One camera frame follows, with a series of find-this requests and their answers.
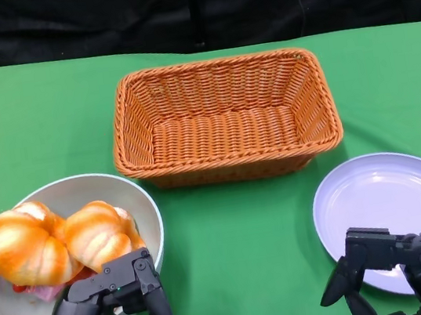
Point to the pink cake slice with cherry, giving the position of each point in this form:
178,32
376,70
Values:
48,293

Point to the pale green bowl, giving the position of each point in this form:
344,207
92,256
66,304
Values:
81,192

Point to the lavender round plate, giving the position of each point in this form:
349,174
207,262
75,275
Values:
390,194

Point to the orange wicker basket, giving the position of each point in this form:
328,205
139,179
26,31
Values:
222,132

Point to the green tablecloth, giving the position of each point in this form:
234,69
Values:
32,132

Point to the black backdrop curtain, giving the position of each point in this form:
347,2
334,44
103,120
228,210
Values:
94,16

